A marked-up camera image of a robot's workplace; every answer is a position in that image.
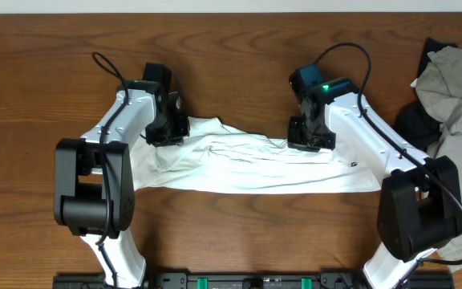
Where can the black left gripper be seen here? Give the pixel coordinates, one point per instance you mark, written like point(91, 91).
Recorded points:
point(181, 132)

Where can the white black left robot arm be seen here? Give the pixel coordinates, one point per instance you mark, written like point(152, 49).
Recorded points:
point(94, 191)

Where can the black crumpled garment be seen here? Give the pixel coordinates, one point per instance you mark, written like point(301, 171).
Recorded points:
point(413, 123)

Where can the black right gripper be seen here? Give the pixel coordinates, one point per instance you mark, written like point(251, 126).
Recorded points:
point(294, 141)

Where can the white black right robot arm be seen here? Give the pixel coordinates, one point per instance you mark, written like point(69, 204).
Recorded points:
point(420, 206)

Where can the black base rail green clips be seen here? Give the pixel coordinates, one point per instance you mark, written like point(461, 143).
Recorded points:
point(255, 281)

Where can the white t-shirt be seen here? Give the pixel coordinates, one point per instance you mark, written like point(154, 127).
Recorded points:
point(218, 158)

